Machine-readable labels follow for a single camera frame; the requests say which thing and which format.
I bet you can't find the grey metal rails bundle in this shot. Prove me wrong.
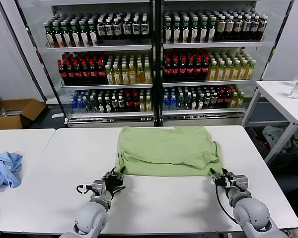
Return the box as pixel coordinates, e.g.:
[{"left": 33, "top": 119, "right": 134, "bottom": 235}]
[{"left": 0, "top": 107, "right": 24, "bottom": 117}]

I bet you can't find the right wrist camera box silver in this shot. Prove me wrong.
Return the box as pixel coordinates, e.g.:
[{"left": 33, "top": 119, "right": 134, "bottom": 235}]
[{"left": 234, "top": 174, "right": 249, "bottom": 192}]

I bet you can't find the dark drink bottle white label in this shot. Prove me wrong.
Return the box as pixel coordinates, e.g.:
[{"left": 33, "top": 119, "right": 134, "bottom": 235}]
[
  {"left": 258, "top": 15, "right": 268, "bottom": 40},
  {"left": 105, "top": 18, "right": 114, "bottom": 40},
  {"left": 241, "top": 15, "right": 251, "bottom": 41},
  {"left": 123, "top": 17, "right": 132, "bottom": 40},
  {"left": 233, "top": 15, "right": 243, "bottom": 41},
  {"left": 113, "top": 18, "right": 123, "bottom": 40},
  {"left": 132, "top": 17, "right": 141, "bottom": 39},
  {"left": 250, "top": 15, "right": 260, "bottom": 41},
  {"left": 96, "top": 19, "right": 106, "bottom": 40},
  {"left": 140, "top": 16, "right": 149, "bottom": 39}
]

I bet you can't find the dark drink bottle beige label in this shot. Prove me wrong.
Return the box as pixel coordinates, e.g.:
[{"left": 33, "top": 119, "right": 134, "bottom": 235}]
[
  {"left": 224, "top": 15, "right": 234, "bottom": 41},
  {"left": 216, "top": 15, "right": 226, "bottom": 42}
]

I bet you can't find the wrist camera box silver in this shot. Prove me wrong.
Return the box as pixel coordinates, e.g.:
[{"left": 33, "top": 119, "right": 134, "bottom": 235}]
[
  {"left": 91, "top": 180, "right": 105, "bottom": 197},
  {"left": 234, "top": 174, "right": 249, "bottom": 192}
]

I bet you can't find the cola bottle red cap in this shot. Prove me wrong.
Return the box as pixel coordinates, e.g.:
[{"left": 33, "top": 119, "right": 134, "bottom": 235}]
[
  {"left": 66, "top": 60, "right": 75, "bottom": 85},
  {"left": 58, "top": 59, "right": 67, "bottom": 85},
  {"left": 202, "top": 56, "right": 211, "bottom": 80},
  {"left": 81, "top": 60, "right": 90, "bottom": 85},
  {"left": 97, "top": 59, "right": 107, "bottom": 84},
  {"left": 187, "top": 57, "right": 195, "bottom": 81},
  {"left": 194, "top": 57, "right": 203, "bottom": 81},
  {"left": 163, "top": 57, "right": 172, "bottom": 81},
  {"left": 89, "top": 60, "right": 98, "bottom": 84},
  {"left": 179, "top": 57, "right": 188, "bottom": 81},
  {"left": 171, "top": 57, "right": 180, "bottom": 81},
  {"left": 73, "top": 61, "right": 82, "bottom": 85}
]

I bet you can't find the yellow juice bottle white cap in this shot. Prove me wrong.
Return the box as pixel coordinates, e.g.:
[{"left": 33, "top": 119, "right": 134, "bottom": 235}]
[
  {"left": 136, "top": 62, "right": 145, "bottom": 84},
  {"left": 224, "top": 59, "right": 232, "bottom": 81},
  {"left": 209, "top": 60, "right": 218, "bottom": 81},
  {"left": 231, "top": 59, "right": 240, "bottom": 80},
  {"left": 239, "top": 59, "right": 247, "bottom": 80},
  {"left": 217, "top": 60, "right": 225, "bottom": 81},
  {"left": 113, "top": 63, "right": 122, "bottom": 85},
  {"left": 121, "top": 63, "right": 129, "bottom": 85},
  {"left": 105, "top": 64, "right": 114, "bottom": 85},
  {"left": 144, "top": 62, "right": 152, "bottom": 84},
  {"left": 246, "top": 59, "right": 255, "bottom": 80},
  {"left": 128, "top": 63, "right": 137, "bottom": 85}
]

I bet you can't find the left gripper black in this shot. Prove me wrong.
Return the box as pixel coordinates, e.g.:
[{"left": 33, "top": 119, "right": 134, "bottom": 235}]
[{"left": 103, "top": 166, "right": 126, "bottom": 195}]

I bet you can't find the glass cooler door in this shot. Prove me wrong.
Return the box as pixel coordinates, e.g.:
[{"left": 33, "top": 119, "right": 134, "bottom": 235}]
[
  {"left": 261, "top": 0, "right": 295, "bottom": 81},
  {"left": 0, "top": 0, "right": 66, "bottom": 119}
]

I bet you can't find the crumpled light blue shirt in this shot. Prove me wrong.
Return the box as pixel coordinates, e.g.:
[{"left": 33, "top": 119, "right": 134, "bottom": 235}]
[{"left": 0, "top": 151, "right": 24, "bottom": 191}]

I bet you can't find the green polo shirt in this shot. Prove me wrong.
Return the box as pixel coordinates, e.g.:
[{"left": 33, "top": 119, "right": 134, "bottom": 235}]
[{"left": 117, "top": 125, "right": 224, "bottom": 177}]

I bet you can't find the white side table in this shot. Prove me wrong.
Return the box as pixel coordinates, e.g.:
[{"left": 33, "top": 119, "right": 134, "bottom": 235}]
[{"left": 240, "top": 80, "right": 298, "bottom": 166}]

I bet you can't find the open cardboard box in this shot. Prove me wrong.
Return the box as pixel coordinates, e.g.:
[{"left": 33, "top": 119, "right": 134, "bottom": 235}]
[{"left": 0, "top": 98, "right": 47, "bottom": 130}]

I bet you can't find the dark tea bottle green cap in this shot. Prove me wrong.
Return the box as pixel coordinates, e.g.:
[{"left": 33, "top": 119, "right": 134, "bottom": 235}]
[
  {"left": 208, "top": 16, "right": 217, "bottom": 43},
  {"left": 52, "top": 21, "right": 63, "bottom": 48},
  {"left": 172, "top": 18, "right": 181, "bottom": 44},
  {"left": 190, "top": 17, "right": 199, "bottom": 44},
  {"left": 60, "top": 21, "right": 72, "bottom": 48},
  {"left": 181, "top": 17, "right": 190, "bottom": 44},
  {"left": 87, "top": 20, "right": 98, "bottom": 47},
  {"left": 199, "top": 17, "right": 208, "bottom": 43},
  {"left": 69, "top": 21, "right": 80, "bottom": 47},
  {"left": 78, "top": 20, "right": 89, "bottom": 47},
  {"left": 163, "top": 18, "right": 172, "bottom": 44},
  {"left": 45, "top": 22, "right": 55, "bottom": 48}
]

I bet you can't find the white cooler shelf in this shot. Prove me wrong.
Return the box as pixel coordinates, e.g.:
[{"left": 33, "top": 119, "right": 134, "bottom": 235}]
[
  {"left": 61, "top": 83, "right": 153, "bottom": 90},
  {"left": 162, "top": 79, "right": 254, "bottom": 88},
  {"left": 67, "top": 111, "right": 154, "bottom": 120},
  {"left": 162, "top": 41, "right": 265, "bottom": 49},
  {"left": 46, "top": 44, "right": 152, "bottom": 52},
  {"left": 162, "top": 108, "right": 245, "bottom": 116}
]

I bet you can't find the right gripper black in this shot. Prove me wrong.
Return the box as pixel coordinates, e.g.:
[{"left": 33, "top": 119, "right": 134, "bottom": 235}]
[{"left": 210, "top": 168, "right": 237, "bottom": 192}]

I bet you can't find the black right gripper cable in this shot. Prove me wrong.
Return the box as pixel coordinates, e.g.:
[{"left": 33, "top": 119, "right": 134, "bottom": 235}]
[{"left": 215, "top": 183, "right": 239, "bottom": 225}]

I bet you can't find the grey white cloth pile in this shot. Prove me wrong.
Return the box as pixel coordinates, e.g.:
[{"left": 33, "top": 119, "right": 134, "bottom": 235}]
[{"left": 262, "top": 125, "right": 293, "bottom": 154}]

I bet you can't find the open beverage cooler cabinet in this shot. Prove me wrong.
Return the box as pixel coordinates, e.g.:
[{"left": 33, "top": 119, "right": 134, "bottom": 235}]
[
  {"left": 157, "top": 0, "right": 267, "bottom": 127},
  {"left": 51, "top": 0, "right": 158, "bottom": 128}
]

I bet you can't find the left wrist camera box silver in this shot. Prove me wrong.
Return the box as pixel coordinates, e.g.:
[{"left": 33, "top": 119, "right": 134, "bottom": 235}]
[{"left": 91, "top": 180, "right": 105, "bottom": 197}]

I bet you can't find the left camera plug cable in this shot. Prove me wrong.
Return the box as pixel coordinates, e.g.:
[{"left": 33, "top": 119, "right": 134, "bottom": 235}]
[{"left": 76, "top": 183, "right": 94, "bottom": 195}]

